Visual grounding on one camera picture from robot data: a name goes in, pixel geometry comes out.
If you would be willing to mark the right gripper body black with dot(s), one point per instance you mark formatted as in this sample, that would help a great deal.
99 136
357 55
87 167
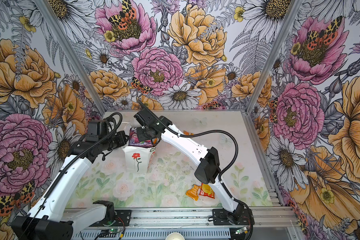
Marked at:
144 134

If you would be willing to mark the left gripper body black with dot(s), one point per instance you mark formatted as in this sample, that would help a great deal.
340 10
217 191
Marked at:
116 141

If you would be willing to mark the purple Fox's candy bag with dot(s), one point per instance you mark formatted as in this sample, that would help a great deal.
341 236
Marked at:
136 141

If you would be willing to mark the white paper bag red flower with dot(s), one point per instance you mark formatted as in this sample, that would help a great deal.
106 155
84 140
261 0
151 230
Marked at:
138 155

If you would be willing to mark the small orange snack packet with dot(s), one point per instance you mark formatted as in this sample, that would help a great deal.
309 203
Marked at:
187 133

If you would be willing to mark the red orange snack packet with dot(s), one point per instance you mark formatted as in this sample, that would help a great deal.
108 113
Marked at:
203 190

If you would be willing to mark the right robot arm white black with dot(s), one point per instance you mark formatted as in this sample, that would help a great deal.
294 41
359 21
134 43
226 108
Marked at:
207 160

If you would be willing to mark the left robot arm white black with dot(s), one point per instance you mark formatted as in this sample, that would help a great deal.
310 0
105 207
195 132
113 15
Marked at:
46 220

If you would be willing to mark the white paper cup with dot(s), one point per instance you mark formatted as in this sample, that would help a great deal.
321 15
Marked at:
175 236

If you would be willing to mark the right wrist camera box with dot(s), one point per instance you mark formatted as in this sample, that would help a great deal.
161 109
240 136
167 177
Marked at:
145 117

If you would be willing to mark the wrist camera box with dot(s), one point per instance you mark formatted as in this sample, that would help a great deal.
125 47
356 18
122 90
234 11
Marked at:
145 117
97 130

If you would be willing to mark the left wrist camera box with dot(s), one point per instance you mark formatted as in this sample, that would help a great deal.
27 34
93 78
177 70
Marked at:
97 130

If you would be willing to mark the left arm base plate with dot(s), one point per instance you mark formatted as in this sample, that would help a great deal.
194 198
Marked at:
119 218

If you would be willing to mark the left metal corner post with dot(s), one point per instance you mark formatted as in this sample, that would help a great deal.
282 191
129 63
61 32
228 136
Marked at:
59 33

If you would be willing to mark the metal corner post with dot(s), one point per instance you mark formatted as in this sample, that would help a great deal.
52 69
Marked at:
59 33
286 26

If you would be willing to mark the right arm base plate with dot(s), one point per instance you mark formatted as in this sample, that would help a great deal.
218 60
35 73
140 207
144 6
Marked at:
222 217

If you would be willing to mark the right metal corner post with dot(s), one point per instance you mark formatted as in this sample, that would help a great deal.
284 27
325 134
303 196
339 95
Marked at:
286 26

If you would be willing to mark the aluminium front rail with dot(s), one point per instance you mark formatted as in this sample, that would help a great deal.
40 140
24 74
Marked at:
271 223

